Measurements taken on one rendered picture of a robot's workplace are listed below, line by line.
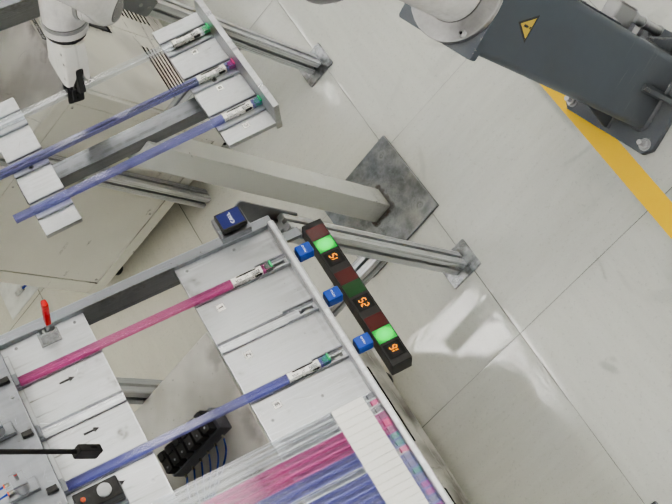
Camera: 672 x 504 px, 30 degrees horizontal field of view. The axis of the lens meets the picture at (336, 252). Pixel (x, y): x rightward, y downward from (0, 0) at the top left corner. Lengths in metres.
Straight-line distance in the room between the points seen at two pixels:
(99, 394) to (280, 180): 0.77
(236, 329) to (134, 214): 1.27
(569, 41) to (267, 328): 0.76
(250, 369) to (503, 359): 0.83
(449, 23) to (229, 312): 0.63
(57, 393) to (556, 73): 1.07
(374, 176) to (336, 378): 1.02
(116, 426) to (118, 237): 1.39
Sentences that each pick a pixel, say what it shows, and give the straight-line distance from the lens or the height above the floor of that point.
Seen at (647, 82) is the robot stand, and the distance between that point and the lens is 2.66.
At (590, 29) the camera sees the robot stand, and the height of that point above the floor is 0.40.
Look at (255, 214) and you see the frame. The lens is 2.39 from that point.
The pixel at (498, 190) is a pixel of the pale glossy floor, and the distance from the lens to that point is 2.90.
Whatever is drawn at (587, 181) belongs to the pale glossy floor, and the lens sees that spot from 2.79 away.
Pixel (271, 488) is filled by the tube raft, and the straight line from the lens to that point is 2.07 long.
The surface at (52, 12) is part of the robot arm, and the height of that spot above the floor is 1.09.
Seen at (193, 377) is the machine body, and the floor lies 0.62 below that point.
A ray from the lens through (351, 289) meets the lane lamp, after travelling 2.26.
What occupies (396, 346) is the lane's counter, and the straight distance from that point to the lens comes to 2.20.
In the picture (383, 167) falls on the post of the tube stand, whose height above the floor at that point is 0.01.
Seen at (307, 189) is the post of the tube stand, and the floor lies 0.32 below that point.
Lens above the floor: 2.44
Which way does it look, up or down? 51 degrees down
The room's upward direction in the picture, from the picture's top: 79 degrees counter-clockwise
